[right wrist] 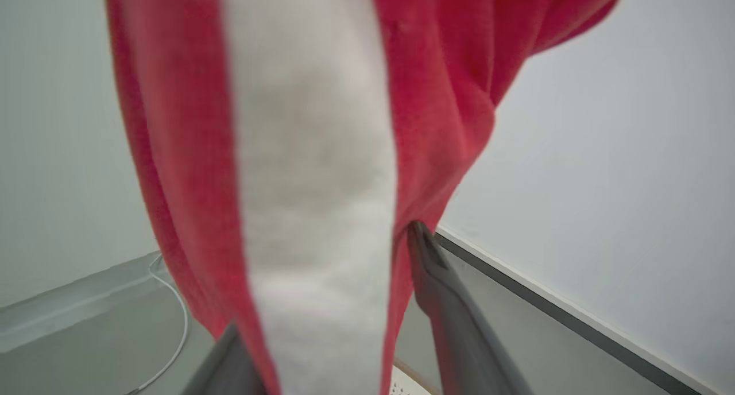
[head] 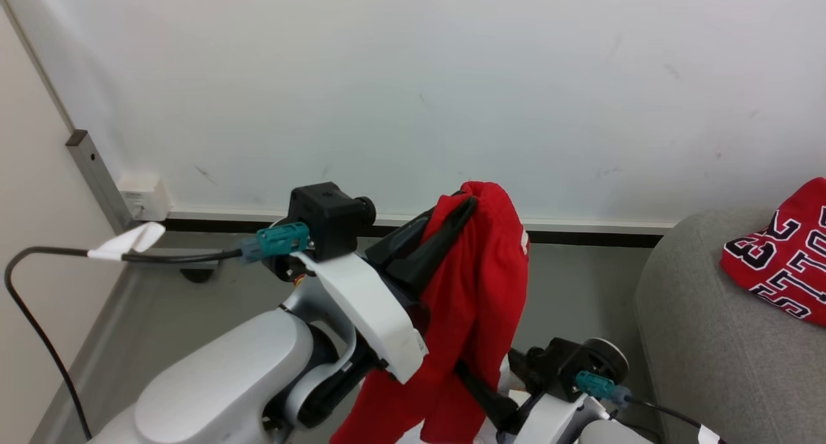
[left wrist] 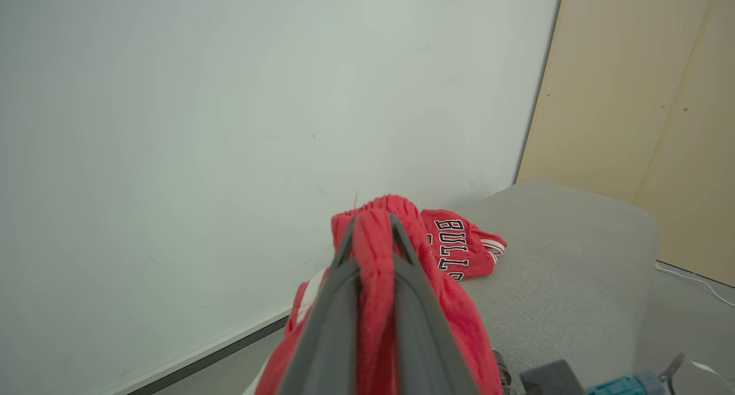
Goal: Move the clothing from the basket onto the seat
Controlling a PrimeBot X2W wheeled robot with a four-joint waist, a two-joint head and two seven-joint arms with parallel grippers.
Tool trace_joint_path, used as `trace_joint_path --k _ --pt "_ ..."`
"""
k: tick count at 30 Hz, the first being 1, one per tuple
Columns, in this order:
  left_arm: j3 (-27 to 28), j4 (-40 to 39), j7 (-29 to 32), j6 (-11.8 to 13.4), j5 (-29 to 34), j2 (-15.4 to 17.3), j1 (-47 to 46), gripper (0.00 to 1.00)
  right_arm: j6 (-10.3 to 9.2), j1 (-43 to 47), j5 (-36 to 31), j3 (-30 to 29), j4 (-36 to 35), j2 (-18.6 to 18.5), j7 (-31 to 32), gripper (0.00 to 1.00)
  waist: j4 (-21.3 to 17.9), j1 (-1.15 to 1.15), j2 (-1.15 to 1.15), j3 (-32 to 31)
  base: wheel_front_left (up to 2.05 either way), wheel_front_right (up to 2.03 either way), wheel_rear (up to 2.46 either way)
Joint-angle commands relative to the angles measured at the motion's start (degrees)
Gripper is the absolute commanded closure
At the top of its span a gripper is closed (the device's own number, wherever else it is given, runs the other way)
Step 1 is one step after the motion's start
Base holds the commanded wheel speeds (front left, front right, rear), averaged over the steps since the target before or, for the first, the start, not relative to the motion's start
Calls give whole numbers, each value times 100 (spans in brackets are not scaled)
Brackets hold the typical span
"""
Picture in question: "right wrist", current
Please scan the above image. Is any thin white cable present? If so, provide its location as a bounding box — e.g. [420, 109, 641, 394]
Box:
[123, 255, 190, 395]

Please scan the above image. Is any white laundry basket brown rim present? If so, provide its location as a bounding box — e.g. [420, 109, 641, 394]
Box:
[389, 358, 444, 395]

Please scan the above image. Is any black and white baseboard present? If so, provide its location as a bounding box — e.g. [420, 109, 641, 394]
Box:
[432, 226, 718, 395]

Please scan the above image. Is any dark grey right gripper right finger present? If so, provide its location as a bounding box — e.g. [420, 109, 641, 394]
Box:
[407, 220, 536, 395]

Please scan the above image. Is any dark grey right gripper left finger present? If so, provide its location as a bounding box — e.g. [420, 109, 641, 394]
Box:
[179, 319, 281, 395]

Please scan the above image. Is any grey partition base rail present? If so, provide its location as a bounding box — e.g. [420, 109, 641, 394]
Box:
[0, 250, 167, 354]

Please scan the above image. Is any red and white garment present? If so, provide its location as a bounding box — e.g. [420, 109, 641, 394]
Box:
[103, 0, 629, 395]

